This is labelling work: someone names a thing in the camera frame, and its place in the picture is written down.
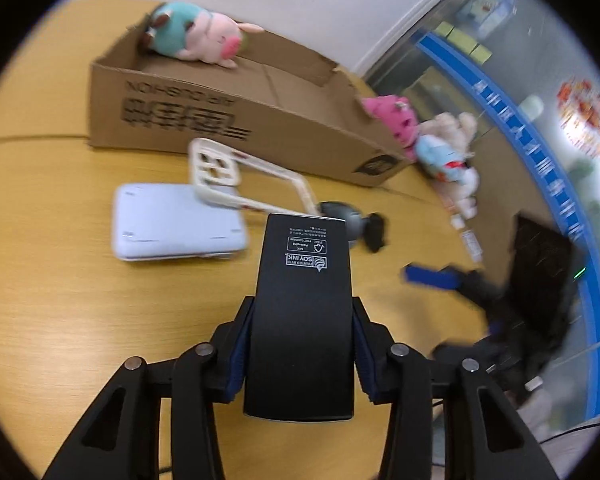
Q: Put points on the cream plush toy blue outfit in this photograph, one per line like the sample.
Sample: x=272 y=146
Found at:
x=442 y=155

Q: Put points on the blue band on glass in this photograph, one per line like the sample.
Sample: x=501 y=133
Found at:
x=545 y=175

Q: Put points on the yellow wooden desktop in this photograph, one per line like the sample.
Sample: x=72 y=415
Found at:
x=55 y=290

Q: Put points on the black rectangular box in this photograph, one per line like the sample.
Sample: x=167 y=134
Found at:
x=300 y=320

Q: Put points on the brown cardboard box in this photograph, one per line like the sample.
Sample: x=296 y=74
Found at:
x=180 y=115

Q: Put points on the blue and white poster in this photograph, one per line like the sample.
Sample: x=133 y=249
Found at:
x=485 y=7

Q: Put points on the grey ball black clamp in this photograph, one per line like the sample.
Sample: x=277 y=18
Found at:
x=342 y=215

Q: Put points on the red and white poster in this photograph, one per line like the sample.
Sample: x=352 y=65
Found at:
x=587 y=117

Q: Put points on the white plastic folding stand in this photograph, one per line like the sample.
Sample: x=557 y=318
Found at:
x=212 y=165

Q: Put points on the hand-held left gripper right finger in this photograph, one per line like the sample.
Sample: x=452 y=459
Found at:
x=364 y=366

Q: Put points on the pink pig plush toy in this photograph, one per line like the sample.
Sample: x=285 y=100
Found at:
x=200 y=35

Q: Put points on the small white tag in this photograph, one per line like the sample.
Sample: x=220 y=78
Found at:
x=472 y=246

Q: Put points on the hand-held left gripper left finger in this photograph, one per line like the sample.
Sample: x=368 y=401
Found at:
x=239 y=357

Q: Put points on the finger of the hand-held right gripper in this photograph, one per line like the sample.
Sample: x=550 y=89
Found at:
x=430 y=277
x=455 y=352

